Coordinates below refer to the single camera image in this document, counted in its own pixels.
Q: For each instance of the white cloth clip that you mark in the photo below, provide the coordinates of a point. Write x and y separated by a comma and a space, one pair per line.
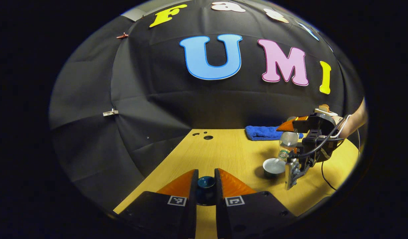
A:
110, 112

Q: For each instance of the brown toast slice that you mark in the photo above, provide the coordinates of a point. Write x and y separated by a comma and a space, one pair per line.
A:
324, 107

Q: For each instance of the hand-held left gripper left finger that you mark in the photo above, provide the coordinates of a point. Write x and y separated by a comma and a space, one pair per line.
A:
193, 219

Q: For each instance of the clear plastic water bottle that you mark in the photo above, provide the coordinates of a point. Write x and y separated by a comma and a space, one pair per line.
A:
288, 141

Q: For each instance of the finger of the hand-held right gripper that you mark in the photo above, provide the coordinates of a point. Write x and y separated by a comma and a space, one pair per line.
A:
295, 154
287, 126

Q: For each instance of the red cloth clip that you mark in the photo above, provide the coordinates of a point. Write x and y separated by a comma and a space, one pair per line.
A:
122, 35

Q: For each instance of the black backdrop cloth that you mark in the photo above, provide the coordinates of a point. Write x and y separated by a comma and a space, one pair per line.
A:
157, 99

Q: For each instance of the teal teacup lid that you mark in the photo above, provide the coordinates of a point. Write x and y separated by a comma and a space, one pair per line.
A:
206, 184

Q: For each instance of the teal and white teacup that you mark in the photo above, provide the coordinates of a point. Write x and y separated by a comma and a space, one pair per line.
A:
273, 166

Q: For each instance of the blue folded towel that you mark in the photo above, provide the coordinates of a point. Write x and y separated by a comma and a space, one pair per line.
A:
260, 132

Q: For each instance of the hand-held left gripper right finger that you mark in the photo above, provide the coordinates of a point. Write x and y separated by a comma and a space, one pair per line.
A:
220, 219

